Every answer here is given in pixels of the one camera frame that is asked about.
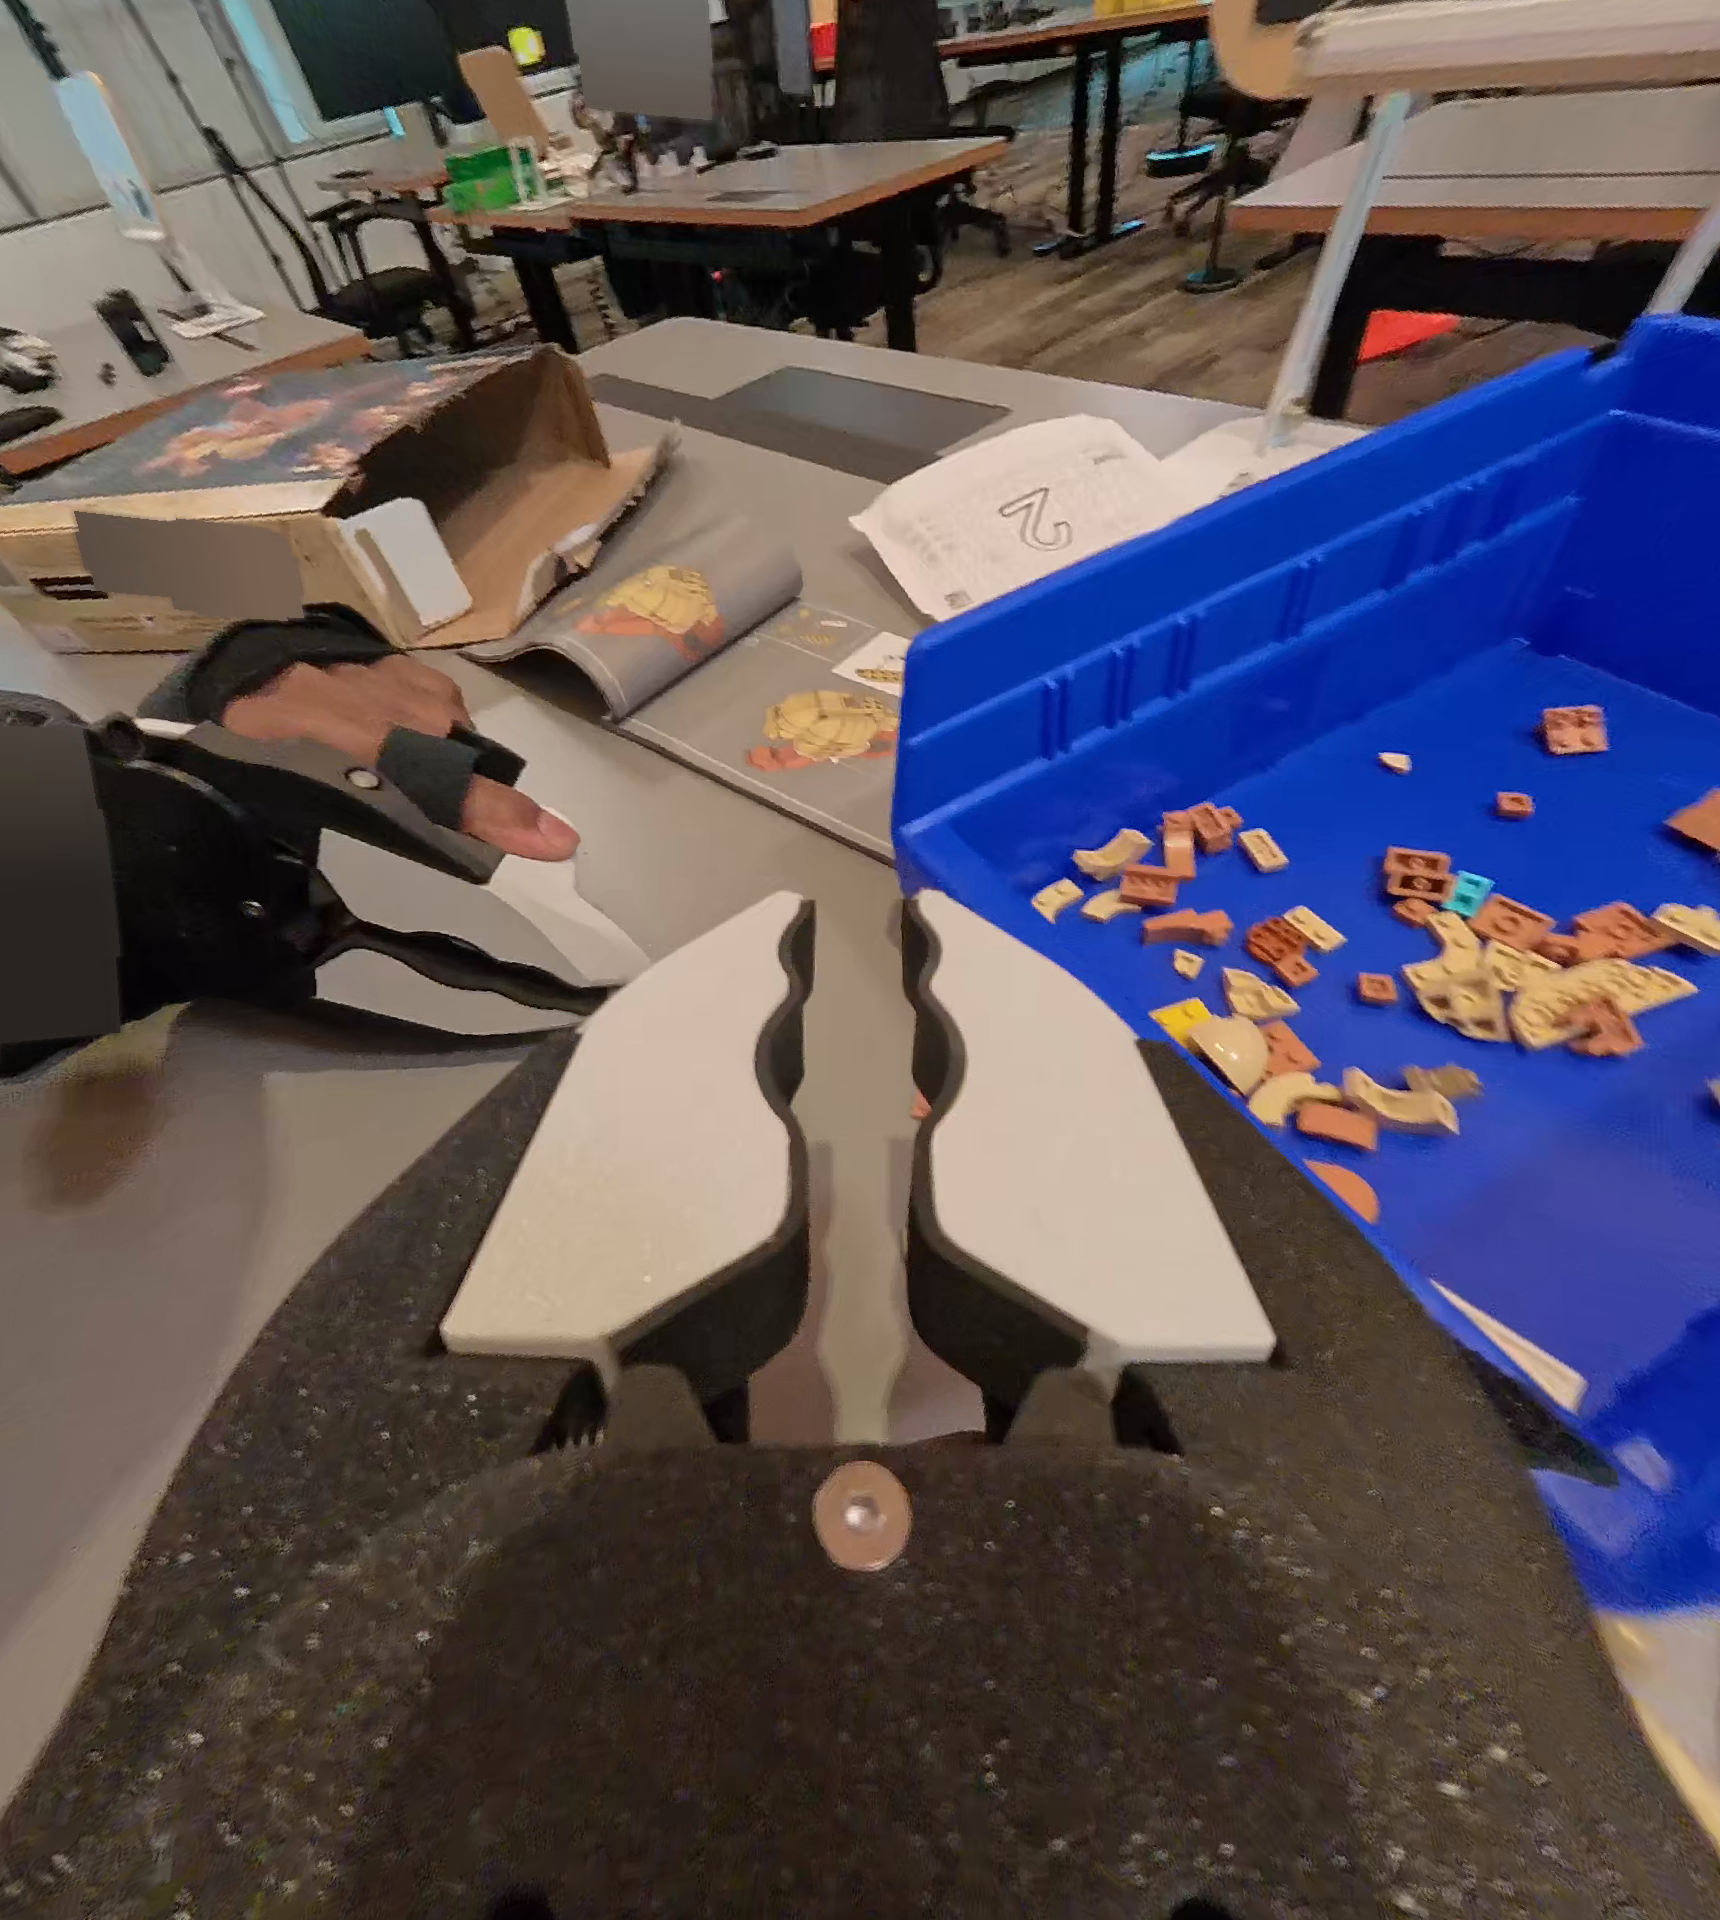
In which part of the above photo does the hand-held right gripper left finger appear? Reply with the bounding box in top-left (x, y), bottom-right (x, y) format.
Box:
top-left (439, 889), bottom-right (820, 1404)

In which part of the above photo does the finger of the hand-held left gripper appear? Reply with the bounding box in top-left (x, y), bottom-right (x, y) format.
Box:
top-left (477, 852), bottom-right (655, 986)
top-left (313, 922), bottom-right (620, 1012)

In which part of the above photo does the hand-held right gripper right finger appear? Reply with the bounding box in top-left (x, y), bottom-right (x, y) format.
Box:
top-left (902, 889), bottom-right (1277, 1422)

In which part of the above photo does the person's left forearm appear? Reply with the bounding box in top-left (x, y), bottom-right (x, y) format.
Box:
top-left (141, 607), bottom-right (399, 724)

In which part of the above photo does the long desk with wooden edge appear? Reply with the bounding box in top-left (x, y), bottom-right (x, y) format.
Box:
top-left (426, 134), bottom-right (1012, 356)

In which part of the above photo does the person's left hand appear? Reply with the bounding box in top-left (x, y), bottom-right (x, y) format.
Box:
top-left (221, 655), bottom-right (582, 864)

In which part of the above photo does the grey instruction booklet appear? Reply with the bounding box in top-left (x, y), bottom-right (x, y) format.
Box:
top-left (465, 523), bottom-right (953, 864)

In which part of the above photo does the open cardboard set box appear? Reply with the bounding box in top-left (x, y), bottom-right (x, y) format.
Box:
top-left (0, 346), bottom-right (682, 655)

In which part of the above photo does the group of small loose bricks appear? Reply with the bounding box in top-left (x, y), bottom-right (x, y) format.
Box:
top-left (1033, 707), bottom-right (1720, 1224)

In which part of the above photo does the side table with wooden edge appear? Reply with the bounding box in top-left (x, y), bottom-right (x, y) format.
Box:
top-left (0, 291), bottom-right (373, 510)

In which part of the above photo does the black handheld device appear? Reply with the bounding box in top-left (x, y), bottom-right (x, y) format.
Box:
top-left (96, 289), bottom-right (179, 374)

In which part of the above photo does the blue plastic storage bin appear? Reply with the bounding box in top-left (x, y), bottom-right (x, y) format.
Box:
top-left (890, 312), bottom-right (1720, 1611)

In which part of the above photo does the white printed paper sheet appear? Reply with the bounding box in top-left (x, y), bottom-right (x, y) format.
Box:
top-left (851, 414), bottom-right (1206, 621)

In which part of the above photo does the white sign on stand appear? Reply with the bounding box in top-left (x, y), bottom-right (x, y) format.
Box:
top-left (54, 72), bottom-right (167, 243)

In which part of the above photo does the green box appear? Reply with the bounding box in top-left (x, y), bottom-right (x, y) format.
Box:
top-left (445, 142), bottom-right (547, 216)

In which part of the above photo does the black office chair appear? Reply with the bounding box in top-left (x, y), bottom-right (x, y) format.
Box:
top-left (1170, 75), bottom-right (1327, 297)
top-left (825, 0), bottom-right (1018, 254)

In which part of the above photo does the clear acrylic board stand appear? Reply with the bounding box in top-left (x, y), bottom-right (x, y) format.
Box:
top-left (1189, 69), bottom-right (1720, 480)

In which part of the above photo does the white bar with pull cords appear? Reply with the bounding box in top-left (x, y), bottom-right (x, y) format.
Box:
top-left (1296, 0), bottom-right (1720, 98)

